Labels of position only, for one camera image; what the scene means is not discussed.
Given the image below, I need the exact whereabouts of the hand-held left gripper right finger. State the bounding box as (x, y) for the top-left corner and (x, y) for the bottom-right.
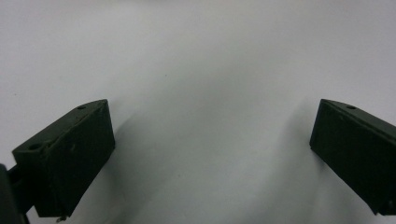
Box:
(309, 98), (396, 217)

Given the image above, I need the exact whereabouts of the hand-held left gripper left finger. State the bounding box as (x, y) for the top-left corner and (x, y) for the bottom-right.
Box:
(11, 99), (116, 218)

